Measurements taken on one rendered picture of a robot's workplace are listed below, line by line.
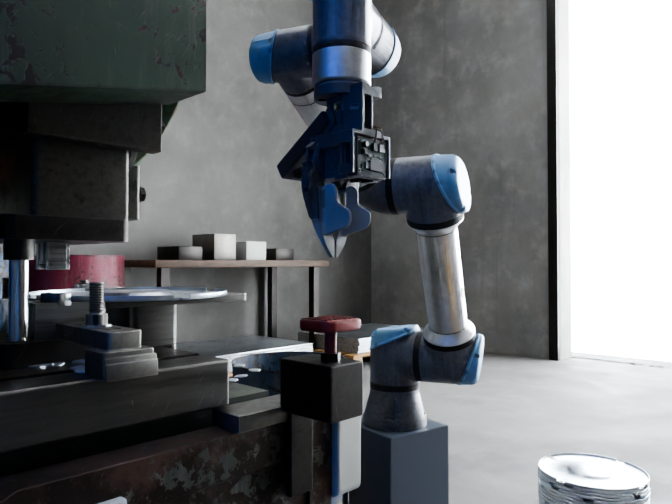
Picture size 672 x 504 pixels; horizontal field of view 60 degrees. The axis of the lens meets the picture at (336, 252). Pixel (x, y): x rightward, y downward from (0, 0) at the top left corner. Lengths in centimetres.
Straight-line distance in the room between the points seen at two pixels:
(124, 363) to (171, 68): 37
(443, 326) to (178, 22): 81
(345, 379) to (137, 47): 48
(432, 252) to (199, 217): 390
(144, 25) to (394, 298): 559
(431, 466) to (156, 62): 105
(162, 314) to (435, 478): 79
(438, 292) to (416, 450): 37
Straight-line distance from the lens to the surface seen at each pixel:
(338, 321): 73
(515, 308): 551
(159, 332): 93
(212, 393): 78
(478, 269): 567
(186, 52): 82
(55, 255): 89
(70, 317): 84
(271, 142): 553
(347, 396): 75
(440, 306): 126
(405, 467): 138
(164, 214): 481
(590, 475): 187
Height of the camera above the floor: 83
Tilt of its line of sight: 1 degrees up
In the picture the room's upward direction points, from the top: straight up
